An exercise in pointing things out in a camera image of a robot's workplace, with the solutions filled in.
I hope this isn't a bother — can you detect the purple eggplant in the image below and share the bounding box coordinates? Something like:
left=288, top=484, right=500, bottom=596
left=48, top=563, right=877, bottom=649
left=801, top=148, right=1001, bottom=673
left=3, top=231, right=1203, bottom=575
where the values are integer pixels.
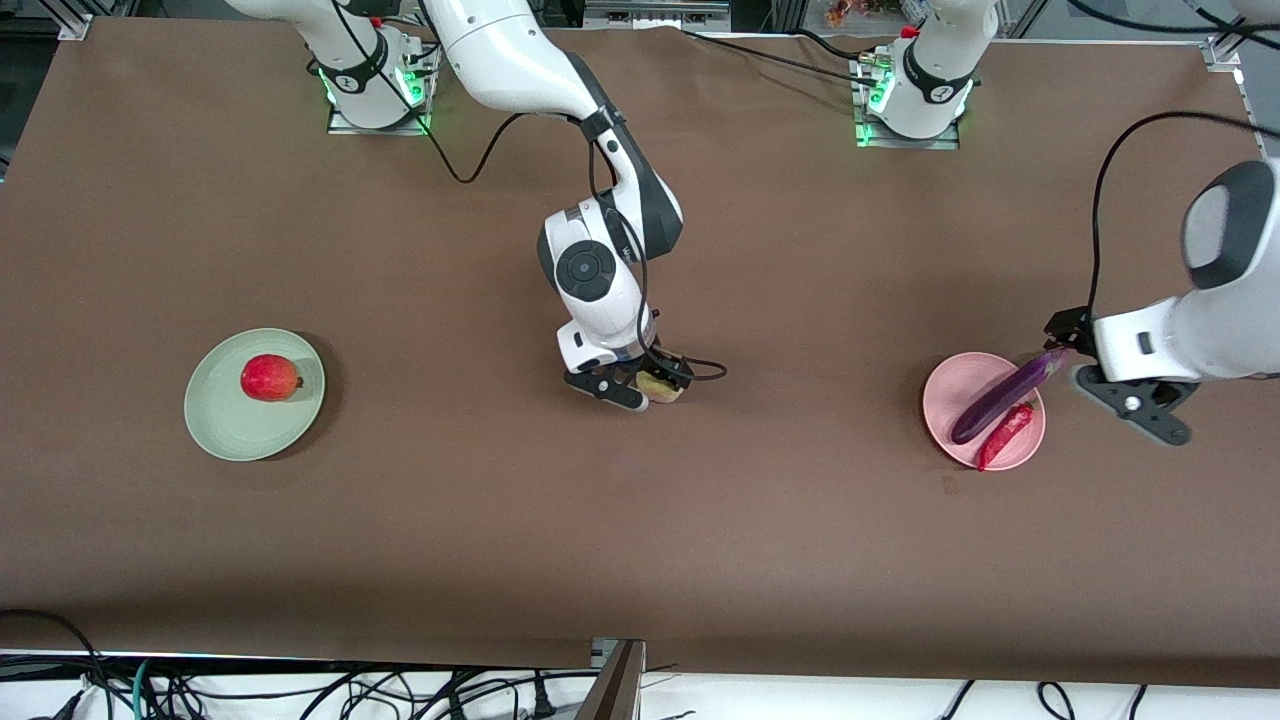
left=950, top=347, right=1073, bottom=446

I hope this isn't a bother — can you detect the red chili pepper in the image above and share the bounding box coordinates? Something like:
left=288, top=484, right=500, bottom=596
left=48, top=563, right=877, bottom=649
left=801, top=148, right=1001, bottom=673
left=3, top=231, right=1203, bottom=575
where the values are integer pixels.
left=977, top=402, right=1036, bottom=472

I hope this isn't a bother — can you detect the red apple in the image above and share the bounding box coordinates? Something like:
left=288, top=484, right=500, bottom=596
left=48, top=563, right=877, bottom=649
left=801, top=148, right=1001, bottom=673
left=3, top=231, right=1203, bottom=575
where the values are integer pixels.
left=240, top=354, right=303, bottom=403

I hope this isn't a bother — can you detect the pink plate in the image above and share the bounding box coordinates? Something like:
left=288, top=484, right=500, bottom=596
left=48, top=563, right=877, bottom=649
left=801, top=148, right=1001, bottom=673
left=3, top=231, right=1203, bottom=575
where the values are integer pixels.
left=923, top=352, right=1047, bottom=472

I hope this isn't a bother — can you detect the brown table cover sheet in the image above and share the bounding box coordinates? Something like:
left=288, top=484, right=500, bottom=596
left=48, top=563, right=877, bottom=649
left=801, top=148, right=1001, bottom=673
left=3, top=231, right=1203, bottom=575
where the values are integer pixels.
left=0, top=17, right=1280, bottom=691

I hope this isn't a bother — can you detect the aluminium profile bar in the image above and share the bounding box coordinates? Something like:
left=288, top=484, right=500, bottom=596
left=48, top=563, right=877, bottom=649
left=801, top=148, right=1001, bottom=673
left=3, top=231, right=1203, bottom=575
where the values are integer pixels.
left=575, top=638, right=647, bottom=720

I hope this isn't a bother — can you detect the grey metal device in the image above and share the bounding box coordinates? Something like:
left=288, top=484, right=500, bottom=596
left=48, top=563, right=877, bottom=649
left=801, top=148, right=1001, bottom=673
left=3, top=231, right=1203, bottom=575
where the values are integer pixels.
left=583, top=0, right=731, bottom=31

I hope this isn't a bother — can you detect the pale green plate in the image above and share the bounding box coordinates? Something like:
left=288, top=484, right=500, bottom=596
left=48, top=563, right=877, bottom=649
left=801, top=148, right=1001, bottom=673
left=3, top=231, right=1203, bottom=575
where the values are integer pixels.
left=184, top=328, right=327, bottom=463

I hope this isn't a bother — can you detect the colourful toy pile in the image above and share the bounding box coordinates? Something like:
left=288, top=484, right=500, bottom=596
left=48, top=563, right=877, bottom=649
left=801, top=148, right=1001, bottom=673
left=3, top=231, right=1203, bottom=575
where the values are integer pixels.
left=825, top=0, right=906, bottom=29

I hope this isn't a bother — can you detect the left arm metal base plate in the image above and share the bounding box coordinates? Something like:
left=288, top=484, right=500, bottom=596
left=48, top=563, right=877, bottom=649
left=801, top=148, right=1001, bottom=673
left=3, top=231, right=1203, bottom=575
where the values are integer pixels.
left=855, top=55, right=963, bottom=151

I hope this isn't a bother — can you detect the aluminium frame rail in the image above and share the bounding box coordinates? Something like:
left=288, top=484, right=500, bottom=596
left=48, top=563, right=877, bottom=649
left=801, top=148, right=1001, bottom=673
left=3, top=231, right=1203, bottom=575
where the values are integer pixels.
left=1205, top=35, right=1280, bottom=161

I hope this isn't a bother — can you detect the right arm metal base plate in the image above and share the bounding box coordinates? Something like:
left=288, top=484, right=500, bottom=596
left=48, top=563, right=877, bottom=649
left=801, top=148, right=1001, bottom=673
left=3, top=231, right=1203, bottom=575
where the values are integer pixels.
left=326, top=60, right=433, bottom=136

